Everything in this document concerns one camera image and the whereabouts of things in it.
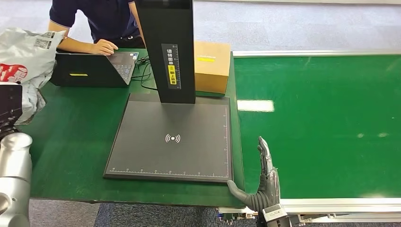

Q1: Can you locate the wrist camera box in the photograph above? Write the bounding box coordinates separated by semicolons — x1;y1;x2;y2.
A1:
0;83;24;126
262;203;288;221

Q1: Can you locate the black scale scanner column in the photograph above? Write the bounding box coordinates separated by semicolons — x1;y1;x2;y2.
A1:
135;0;197;105

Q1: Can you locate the green conveyor belt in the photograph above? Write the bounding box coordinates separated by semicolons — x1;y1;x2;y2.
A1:
232;50;401;225

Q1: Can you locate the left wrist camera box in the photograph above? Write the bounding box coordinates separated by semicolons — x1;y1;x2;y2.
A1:
0;83;24;126

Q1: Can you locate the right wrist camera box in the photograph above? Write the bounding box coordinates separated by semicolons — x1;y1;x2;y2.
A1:
262;203;288;221

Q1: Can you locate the black laptop cable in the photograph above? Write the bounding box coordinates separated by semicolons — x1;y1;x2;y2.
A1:
131;55;159;92

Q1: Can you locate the white plastic mailer package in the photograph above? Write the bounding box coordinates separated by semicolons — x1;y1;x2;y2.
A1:
0;27;67;126

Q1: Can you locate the metal connector bracket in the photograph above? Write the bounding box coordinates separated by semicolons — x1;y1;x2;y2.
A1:
218;206;258;226

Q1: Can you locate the dark grey scale platform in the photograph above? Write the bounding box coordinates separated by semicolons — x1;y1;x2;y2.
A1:
103;92;235;183

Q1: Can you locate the brown cardboard box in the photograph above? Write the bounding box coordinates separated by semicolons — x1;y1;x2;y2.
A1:
193;41;232;95

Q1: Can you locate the person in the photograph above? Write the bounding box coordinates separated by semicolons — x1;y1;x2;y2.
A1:
47;0;147;57

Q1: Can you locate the person's right hand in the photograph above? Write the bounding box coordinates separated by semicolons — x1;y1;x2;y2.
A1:
90;39;119;56

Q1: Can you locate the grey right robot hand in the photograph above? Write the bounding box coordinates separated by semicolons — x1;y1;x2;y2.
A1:
227;136;281;214

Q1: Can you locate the black laptop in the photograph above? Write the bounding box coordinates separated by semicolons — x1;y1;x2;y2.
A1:
49;51;140;88

